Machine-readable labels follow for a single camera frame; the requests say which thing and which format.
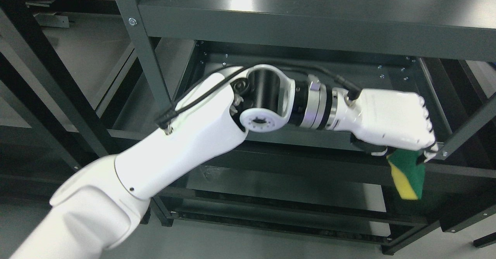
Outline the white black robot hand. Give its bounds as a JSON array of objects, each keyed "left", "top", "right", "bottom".
[{"left": 325, "top": 88, "right": 439, "bottom": 162}]

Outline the dark grey metal shelf rack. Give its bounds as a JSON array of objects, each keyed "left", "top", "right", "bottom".
[{"left": 0, "top": 0, "right": 496, "bottom": 256}]

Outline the green yellow sponge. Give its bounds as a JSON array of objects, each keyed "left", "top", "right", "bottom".
[{"left": 386, "top": 149, "right": 425, "bottom": 200}]

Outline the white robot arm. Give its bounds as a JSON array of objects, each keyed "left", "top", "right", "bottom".
[{"left": 11, "top": 64, "right": 296, "bottom": 259}]

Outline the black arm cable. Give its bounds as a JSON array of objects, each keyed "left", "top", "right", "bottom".
[{"left": 155, "top": 61, "right": 363, "bottom": 130}]

